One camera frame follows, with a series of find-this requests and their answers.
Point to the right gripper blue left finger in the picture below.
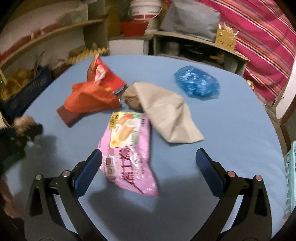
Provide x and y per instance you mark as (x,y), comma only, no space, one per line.
(43,220)

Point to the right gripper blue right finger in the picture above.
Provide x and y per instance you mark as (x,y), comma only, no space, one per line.
(243,210)

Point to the brown paper ball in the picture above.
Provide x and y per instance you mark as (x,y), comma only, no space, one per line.
(23,123)

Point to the dark red cardboard piece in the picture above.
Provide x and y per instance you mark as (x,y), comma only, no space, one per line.
(70,118)

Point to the orange snack wrapper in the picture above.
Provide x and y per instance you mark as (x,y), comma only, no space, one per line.
(88,97)

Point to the pink snack bag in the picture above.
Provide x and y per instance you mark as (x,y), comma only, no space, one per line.
(125,148)

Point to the red snack wrapper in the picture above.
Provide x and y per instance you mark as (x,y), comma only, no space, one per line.
(99,73)

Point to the beige grey paper bag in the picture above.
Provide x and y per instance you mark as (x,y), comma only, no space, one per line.
(168,113)

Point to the blue plastic bag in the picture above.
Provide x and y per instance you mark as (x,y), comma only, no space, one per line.
(197,83)

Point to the brown paper wad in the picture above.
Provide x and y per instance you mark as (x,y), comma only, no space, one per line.
(130,97)

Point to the dark blue plastic crate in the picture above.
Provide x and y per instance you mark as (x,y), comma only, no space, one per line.
(18,104)

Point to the light blue plastic basket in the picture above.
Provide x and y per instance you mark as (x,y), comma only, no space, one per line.
(289,160)

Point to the yellow egg tray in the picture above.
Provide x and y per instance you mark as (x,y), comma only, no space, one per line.
(80,53)

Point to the blue table cloth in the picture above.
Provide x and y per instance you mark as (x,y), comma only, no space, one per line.
(237,133)

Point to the white small cabinet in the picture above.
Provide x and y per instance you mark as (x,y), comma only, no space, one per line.
(122,45)

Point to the red plastic bowl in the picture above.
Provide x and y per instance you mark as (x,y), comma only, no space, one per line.
(134,28)

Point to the white plastic bucket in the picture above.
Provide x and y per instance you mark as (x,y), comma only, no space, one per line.
(142,10)

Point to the yellow utensil holder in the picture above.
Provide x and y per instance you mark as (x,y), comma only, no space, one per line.
(226,37)

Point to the grey low cabinet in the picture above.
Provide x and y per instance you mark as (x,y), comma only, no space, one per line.
(193,49)

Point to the red striped curtain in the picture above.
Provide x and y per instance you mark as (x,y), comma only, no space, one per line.
(265,37)

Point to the grey fabric cover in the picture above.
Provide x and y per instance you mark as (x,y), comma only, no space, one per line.
(191,18)

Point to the wooden wall shelf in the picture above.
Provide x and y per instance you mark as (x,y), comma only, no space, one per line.
(46,32)

